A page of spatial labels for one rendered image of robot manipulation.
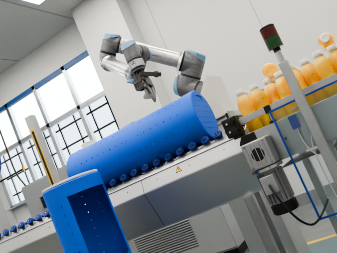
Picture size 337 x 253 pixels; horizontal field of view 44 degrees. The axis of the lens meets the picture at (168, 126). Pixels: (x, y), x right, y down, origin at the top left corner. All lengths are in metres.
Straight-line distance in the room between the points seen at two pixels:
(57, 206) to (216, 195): 0.78
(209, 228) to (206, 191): 1.75
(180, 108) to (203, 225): 1.94
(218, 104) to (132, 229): 0.98
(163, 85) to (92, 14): 1.29
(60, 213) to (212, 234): 2.16
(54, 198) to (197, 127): 0.76
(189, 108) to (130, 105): 3.11
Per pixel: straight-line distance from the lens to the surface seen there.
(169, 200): 2.23
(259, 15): 4.96
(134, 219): 2.36
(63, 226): 1.97
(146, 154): 2.23
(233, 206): 2.86
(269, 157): 1.78
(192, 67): 2.96
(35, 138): 3.22
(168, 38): 5.31
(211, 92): 2.77
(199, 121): 2.08
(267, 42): 1.75
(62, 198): 1.94
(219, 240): 3.88
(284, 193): 1.81
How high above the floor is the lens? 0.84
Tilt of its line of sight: 7 degrees up
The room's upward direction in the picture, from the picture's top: 23 degrees counter-clockwise
